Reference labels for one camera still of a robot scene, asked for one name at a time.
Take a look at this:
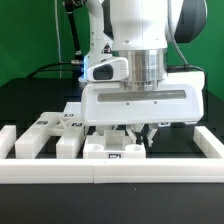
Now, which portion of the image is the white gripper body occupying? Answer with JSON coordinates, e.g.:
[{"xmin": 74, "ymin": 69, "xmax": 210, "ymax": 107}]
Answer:
[{"xmin": 81, "ymin": 71, "xmax": 205, "ymax": 126}]

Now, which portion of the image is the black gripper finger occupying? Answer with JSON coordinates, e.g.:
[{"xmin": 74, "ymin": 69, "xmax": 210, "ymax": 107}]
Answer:
[
  {"xmin": 126, "ymin": 124, "xmax": 143, "ymax": 144},
  {"xmin": 146, "ymin": 124, "xmax": 158, "ymax": 147}
]

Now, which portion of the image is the white chair seat plate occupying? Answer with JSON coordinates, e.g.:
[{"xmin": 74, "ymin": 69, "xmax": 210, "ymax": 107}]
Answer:
[{"xmin": 83, "ymin": 130, "xmax": 146, "ymax": 159}]

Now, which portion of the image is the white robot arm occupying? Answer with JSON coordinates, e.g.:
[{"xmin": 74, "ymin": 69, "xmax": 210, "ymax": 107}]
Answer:
[{"xmin": 81, "ymin": 0, "xmax": 207, "ymax": 138}]

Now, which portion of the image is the white marker sheet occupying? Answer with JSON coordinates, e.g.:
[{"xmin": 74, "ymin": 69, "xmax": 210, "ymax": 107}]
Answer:
[{"xmin": 64, "ymin": 102, "xmax": 81, "ymax": 114}]

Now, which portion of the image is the grey hose cable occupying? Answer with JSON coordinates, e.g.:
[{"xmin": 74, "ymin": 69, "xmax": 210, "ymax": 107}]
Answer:
[{"xmin": 166, "ymin": 0, "xmax": 190, "ymax": 66}]

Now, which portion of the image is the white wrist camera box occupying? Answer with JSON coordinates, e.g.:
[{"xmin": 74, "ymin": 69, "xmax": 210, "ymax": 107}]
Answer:
[{"xmin": 87, "ymin": 56, "xmax": 129, "ymax": 82}]

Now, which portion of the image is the white chair back frame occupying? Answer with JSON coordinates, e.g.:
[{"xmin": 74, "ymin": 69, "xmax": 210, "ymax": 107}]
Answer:
[{"xmin": 15, "ymin": 112, "xmax": 89, "ymax": 159}]

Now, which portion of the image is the white U-shaped fence frame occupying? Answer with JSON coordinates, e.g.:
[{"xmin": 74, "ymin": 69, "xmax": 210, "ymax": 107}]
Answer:
[{"xmin": 0, "ymin": 126, "xmax": 224, "ymax": 184}]

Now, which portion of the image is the black cable on table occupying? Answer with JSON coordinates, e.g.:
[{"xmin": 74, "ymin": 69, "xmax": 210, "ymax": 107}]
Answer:
[{"xmin": 26, "ymin": 61, "xmax": 84, "ymax": 80}]

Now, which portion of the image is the black camera stand pole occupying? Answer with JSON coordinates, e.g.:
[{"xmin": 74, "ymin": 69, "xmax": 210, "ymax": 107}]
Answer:
[{"xmin": 63, "ymin": 0, "xmax": 83, "ymax": 60}]

